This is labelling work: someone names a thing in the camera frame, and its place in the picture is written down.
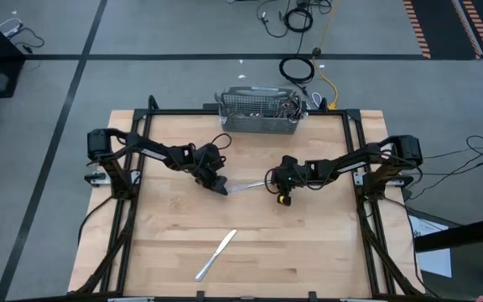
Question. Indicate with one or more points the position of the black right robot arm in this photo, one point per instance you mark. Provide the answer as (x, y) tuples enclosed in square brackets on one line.
[(350, 163)]

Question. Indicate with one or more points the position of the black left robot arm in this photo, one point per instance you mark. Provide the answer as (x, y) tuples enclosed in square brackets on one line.
[(153, 153)]

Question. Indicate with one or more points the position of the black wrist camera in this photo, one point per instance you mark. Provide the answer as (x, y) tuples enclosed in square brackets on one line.
[(212, 153), (289, 161)]

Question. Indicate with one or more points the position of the silver fork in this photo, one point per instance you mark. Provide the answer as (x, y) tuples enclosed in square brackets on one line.
[(220, 100), (250, 114)]

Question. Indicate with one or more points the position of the yellow tag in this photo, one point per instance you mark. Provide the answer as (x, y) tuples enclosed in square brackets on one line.
[(282, 200)]

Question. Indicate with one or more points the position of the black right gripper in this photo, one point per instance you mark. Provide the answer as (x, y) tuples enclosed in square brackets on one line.
[(296, 176)]

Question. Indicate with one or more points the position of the silver knife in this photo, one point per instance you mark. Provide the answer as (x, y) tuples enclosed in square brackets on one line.
[(245, 185), (226, 241)]

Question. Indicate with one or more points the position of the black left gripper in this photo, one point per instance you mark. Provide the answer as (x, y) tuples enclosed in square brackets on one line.
[(208, 174)]

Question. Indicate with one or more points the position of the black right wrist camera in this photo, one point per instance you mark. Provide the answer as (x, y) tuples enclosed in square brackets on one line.
[(289, 161)]

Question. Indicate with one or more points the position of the silver spoon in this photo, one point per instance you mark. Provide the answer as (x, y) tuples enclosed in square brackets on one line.
[(289, 107)]

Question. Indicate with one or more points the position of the white paper sheet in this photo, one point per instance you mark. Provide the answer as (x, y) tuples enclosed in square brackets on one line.
[(434, 260)]

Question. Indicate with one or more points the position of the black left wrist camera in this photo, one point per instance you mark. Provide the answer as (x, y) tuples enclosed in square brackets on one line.
[(212, 153)]

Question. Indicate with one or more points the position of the black table frame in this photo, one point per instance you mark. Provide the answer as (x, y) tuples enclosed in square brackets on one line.
[(174, 112)]

